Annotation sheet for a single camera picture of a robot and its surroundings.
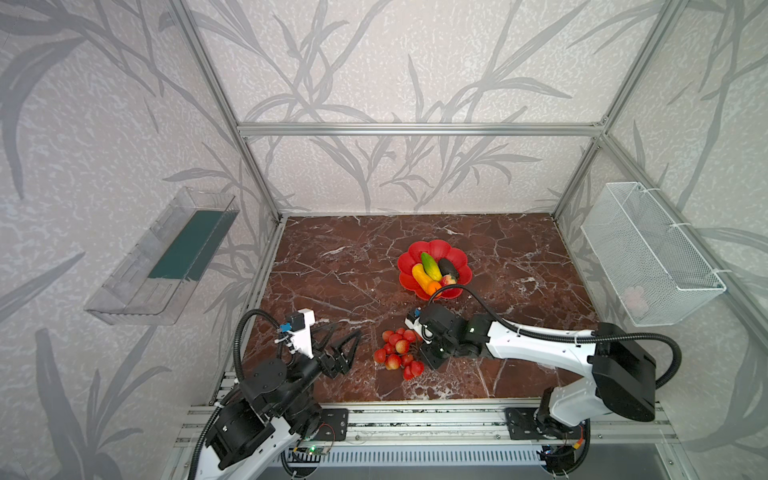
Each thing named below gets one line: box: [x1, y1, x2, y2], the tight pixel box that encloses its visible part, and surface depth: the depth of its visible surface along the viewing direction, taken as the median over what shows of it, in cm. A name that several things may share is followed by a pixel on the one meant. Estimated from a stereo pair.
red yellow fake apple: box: [440, 274, 457, 287], surface depth 98 cm
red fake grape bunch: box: [374, 327, 425, 381], surface depth 82 cm
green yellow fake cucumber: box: [421, 252, 443, 281], surface depth 103 cm
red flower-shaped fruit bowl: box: [398, 239, 473, 300], surface depth 107 cm
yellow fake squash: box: [412, 263, 435, 295], surface depth 101 cm
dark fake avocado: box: [438, 258, 459, 281], surface depth 103 cm
